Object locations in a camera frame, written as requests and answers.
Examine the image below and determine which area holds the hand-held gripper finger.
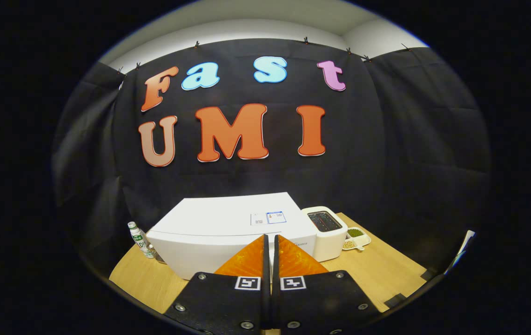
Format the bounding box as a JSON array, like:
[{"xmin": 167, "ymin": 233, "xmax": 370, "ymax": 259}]
[
  {"xmin": 163, "ymin": 234, "xmax": 273, "ymax": 335},
  {"xmin": 272, "ymin": 234, "xmax": 382, "ymax": 335}
]

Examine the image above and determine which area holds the white microwave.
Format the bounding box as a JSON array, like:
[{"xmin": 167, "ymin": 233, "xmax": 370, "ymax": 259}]
[{"xmin": 147, "ymin": 192, "xmax": 317, "ymax": 281}]

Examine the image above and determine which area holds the white toaster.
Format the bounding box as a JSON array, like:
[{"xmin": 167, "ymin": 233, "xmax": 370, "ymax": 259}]
[{"xmin": 301, "ymin": 206, "xmax": 348, "ymax": 262}]

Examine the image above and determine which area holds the white divided dish with beans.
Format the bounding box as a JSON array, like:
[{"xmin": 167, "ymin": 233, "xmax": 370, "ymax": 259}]
[{"xmin": 342, "ymin": 227, "xmax": 372, "ymax": 252}]

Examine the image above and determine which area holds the small black block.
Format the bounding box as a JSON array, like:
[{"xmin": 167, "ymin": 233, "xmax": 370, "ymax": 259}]
[{"xmin": 384, "ymin": 293, "xmax": 408, "ymax": 308}]

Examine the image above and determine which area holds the white drink bottle green label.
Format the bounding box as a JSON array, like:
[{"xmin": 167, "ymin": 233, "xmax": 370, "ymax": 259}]
[{"xmin": 128, "ymin": 221, "xmax": 156, "ymax": 259}]

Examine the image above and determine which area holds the black backdrop cloth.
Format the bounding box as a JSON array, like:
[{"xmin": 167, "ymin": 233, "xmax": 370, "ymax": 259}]
[{"xmin": 51, "ymin": 38, "xmax": 491, "ymax": 280}]

